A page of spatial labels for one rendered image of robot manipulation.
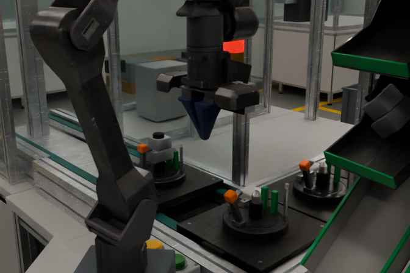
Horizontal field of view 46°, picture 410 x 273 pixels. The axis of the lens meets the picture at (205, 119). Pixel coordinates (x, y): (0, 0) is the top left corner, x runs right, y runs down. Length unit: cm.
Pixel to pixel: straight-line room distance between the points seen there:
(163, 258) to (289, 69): 572
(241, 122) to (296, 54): 512
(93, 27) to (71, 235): 79
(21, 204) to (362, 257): 97
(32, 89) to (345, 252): 129
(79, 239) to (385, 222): 73
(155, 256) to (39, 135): 117
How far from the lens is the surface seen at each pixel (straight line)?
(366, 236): 87
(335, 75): 604
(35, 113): 186
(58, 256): 121
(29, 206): 147
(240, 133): 122
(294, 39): 631
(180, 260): 94
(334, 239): 89
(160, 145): 123
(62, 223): 134
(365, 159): 80
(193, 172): 132
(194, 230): 104
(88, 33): 57
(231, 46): 114
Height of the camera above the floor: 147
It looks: 16 degrees down
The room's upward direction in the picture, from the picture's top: straight up
